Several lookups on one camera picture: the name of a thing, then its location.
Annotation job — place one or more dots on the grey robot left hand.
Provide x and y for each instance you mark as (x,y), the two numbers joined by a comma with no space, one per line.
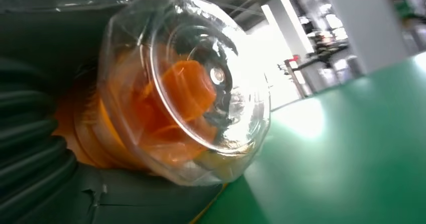
(133,202)

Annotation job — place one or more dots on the orange bottle with clear cap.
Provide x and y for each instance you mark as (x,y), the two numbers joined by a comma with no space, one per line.
(186,92)

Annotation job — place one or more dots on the grey workshop equipment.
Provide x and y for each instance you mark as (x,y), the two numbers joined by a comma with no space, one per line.
(319,52)

